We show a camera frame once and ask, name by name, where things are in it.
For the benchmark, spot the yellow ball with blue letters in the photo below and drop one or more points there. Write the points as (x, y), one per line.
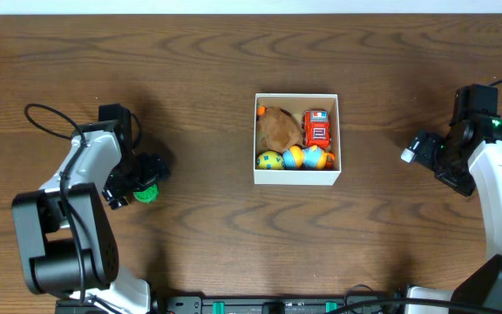
(269, 160)

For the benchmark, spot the blue duck toy figure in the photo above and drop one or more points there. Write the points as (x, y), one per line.
(311, 158)

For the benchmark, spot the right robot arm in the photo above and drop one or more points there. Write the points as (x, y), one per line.
(467, 159)

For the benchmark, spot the brown plush toy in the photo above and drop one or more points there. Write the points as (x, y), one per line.
(277, 130)

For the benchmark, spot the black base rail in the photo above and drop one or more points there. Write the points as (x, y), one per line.
(199, 304)

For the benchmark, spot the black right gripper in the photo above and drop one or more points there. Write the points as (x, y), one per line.
(447, 173)

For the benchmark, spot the green ridged plastic ball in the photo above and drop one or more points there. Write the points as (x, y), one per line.
(148, 195)

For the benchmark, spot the white cardboard box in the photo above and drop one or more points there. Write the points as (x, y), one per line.
(296, 105)

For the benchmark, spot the red toy truck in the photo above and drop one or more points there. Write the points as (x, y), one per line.
(316, 127)

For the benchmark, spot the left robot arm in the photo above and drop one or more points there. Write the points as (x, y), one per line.
(65, 241)

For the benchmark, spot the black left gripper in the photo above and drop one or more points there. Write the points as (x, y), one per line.
(135, 184)

